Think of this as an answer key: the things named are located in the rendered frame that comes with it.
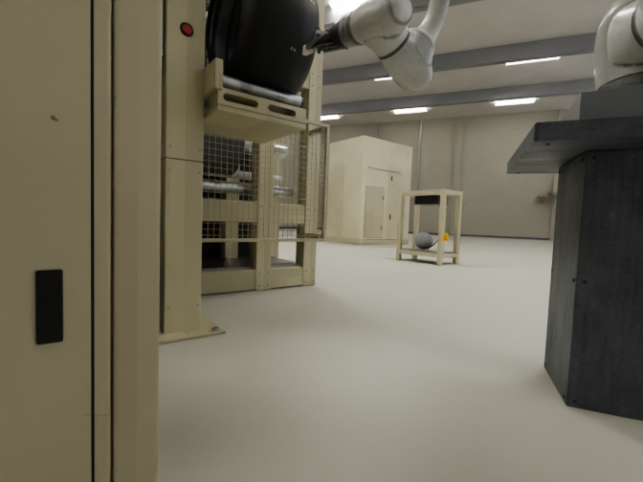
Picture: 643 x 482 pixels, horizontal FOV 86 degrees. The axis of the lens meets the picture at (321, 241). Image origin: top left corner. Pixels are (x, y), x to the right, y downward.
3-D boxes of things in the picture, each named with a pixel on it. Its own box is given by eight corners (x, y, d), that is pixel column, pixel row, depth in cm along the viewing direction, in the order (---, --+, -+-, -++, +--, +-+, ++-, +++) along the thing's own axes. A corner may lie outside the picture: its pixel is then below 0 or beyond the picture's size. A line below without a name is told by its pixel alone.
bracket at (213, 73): (214, 87, 114) (215, 56, 113) (182, 114, 146) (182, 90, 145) (224, 89, 116) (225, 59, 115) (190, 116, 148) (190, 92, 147)
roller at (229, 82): (215, 89, 120) (219, 76, 117) (212, 81, 122) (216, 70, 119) (300, 111, 141) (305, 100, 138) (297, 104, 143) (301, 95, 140)
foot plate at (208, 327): (144, 347, 111) (144, 340, 111) (132, 324, 132) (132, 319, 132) (226, 333, 127) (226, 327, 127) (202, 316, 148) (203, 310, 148)
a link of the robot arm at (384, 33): (341, 25, 92) (368, 63, 100) (383, 6, 80) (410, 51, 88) (360, -6, 94) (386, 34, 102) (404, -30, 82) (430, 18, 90)
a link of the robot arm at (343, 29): (351, 2, 93) (337, 9, 98) (346, 38, 94) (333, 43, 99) (375, 14, 98) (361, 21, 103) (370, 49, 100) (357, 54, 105)
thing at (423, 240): (440, 265, 362) (444, 188, 358) (395, 259, 410) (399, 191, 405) (458, 264, 384) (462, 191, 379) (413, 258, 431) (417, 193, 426)
